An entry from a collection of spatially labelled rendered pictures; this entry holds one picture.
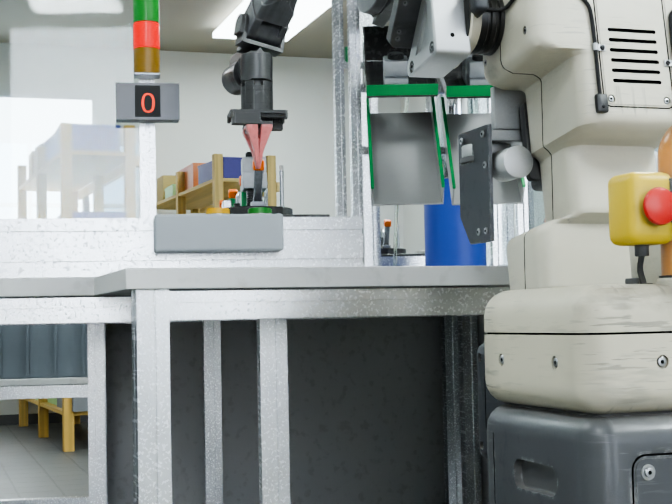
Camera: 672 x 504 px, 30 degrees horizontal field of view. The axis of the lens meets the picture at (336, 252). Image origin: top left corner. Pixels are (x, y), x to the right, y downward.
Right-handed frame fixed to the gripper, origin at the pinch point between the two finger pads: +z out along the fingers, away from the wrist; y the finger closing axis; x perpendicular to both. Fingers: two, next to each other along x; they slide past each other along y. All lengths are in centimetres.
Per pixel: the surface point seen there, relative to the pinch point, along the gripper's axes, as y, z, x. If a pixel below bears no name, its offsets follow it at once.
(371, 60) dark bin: -26.6, -25.9, -26.4
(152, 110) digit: 17.7, -13.2, -18.8
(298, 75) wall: -139, -221, -853
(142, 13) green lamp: 19.5, -31.9, -18.4
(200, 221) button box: 11.3, 11.9, 14.4
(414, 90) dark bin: -28.9, -13.9, -0.5
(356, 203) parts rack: -20.2, 5.2, -13.1
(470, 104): -64, -29, -83
